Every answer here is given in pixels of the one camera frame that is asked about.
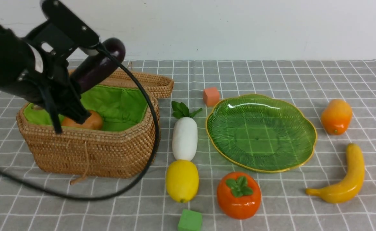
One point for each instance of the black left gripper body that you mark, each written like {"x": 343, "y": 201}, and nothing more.
{"x": 44, "y": 77}

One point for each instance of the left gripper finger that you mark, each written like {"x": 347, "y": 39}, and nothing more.
{"x": 69, "y": 103}
{"x": 51, "y": 108}

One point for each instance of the yellow toy banana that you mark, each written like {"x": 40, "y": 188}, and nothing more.
{"x": 350, "y": 185}

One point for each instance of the orange toy mango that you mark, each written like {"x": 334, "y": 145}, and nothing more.
{"x": 336, "y": 117}

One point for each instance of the white toy radish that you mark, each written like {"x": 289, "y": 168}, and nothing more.
{"x": 185, "y": 132}

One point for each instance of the yellow toy lemon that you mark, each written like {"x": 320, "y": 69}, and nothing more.
{"x": 182, "y": 180}

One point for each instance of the orange toy persimmon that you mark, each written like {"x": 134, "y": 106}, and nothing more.
{"x": 239, "y": 195}

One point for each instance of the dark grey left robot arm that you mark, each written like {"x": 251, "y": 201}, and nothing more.
{"x": 11, "y": 64}

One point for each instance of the woven rattan basket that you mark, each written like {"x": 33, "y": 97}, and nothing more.
{"x": 120, "y": 149}

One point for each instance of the woven basket lid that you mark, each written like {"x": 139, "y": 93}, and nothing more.
{"x": 157, "y": 85}

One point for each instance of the grey checked tablecloth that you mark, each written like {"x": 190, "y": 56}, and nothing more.
{"x": 309, "y": 85}

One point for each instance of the green glass leaf plate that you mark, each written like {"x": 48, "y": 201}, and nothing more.
{"x": 261, "y": 134}

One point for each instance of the orange foam cube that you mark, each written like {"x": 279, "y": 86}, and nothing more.
{"x": 211, "y": 96}

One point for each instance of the green foam cube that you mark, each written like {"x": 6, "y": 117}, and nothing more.
{"x": 190, "y": 221}

